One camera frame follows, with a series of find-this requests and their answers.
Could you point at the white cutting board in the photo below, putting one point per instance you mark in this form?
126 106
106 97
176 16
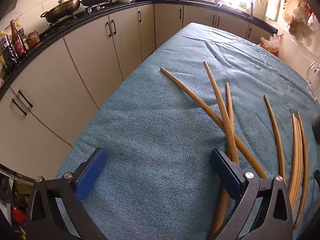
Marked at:
273 8

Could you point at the red label sauce bottle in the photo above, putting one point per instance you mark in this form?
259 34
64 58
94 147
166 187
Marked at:
16 40

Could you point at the hanging tan bags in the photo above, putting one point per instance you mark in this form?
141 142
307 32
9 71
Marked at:
290 8

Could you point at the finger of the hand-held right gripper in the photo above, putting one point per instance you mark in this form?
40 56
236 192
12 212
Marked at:
317 178

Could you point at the white bowl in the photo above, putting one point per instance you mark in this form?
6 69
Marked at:
127 0

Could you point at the black kitchen countertop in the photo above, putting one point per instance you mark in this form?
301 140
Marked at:
170 2

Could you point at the beige kitchen base cabinets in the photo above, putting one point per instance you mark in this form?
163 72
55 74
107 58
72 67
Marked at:
87 62

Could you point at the lidded metal wok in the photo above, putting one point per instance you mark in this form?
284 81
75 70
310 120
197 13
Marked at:
62 8

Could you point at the plastic-lined red trash bin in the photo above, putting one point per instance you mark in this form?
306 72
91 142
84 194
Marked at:
271 42

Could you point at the clear glass mug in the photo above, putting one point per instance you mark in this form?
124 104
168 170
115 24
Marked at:
315 80

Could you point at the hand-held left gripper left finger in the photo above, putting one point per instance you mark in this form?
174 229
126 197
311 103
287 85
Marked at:
91 172

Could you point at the wooden chopstick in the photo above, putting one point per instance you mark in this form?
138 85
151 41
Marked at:
250 158
222 115
229 105
306 160
275 130
295 150
300 155

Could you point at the gas stove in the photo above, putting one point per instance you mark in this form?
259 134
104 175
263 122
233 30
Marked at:
93 9

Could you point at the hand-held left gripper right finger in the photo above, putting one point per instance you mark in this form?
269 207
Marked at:
225 172

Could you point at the green vegetables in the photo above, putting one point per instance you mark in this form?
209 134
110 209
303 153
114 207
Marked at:
242 5

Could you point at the hanging clear plastic bag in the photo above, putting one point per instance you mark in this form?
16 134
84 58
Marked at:
301 15

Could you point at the blue table cloth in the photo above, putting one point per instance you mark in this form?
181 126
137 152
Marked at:
150 142

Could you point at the small sauce bottle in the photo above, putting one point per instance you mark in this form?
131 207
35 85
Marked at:
23 35

